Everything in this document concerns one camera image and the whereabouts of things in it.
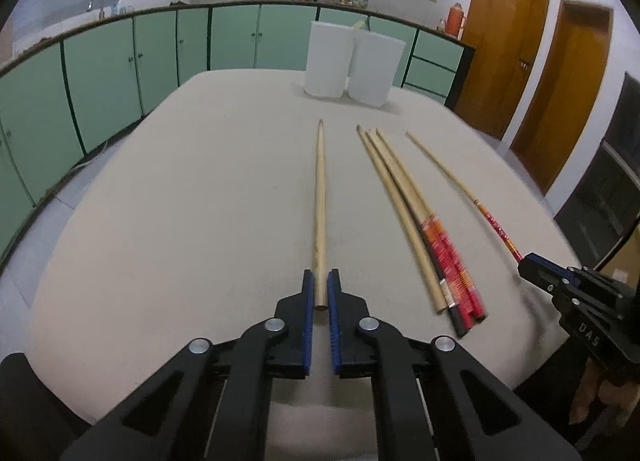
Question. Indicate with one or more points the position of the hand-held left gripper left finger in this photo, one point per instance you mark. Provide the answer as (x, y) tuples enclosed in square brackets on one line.
[(308, 321)]

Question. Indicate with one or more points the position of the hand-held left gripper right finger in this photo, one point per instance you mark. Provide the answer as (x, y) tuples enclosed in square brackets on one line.
[(334, 326)]

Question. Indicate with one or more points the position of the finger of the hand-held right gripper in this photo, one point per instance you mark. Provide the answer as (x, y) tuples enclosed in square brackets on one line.
[(537, 276), (555, 266)]

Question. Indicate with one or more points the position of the plain wooden chopstick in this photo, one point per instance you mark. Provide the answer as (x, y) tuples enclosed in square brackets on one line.
[(400, 211), (320, 216)]

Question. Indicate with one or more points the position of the thin red patterned chopstick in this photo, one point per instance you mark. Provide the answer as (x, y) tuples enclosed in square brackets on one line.
[(450, 176)]

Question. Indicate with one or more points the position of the white utensil holder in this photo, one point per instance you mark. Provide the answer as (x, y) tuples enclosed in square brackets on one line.
[(327, 61), (375, 71)]

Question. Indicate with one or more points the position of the person's right hand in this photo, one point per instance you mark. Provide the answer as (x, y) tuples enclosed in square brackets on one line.
[(585, 391)]

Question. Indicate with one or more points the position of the black cabinet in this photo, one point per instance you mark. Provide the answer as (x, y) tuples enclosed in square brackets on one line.
[(610, 181)]

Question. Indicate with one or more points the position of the wooden door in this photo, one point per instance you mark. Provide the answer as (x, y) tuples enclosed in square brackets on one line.
[(565, 101), (500, 41)]

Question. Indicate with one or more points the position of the green drawer stack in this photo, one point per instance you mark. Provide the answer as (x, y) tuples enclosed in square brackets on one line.
[(435, 63)]

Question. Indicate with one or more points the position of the red thermos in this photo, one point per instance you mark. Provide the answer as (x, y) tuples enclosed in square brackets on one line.
[(455, 21)]

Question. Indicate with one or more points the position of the green base cabinets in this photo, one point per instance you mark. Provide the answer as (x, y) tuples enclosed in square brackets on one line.
[(100, 71)]

